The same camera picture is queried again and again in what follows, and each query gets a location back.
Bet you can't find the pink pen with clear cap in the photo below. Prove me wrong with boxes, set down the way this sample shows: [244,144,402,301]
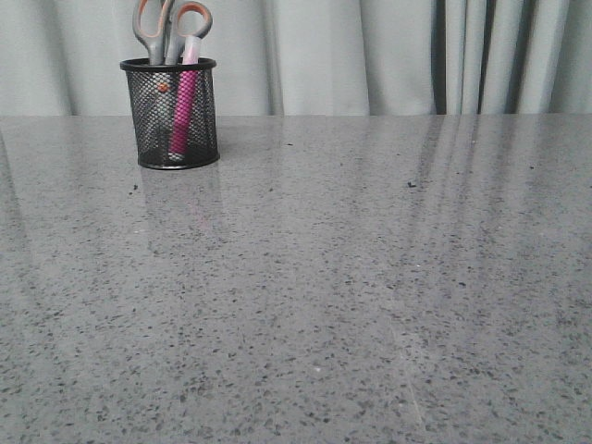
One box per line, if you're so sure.
[168,36,201,162]

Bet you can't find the grey orange handled scissors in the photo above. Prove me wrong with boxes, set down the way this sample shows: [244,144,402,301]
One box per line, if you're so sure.
[132,0,215,110]

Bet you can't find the black mesh pen holder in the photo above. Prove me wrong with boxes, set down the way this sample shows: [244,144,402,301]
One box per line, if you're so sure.
[130,86,219,170]

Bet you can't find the light grey curtain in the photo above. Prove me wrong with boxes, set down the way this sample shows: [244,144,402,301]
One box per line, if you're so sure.
[1,1,591,116]

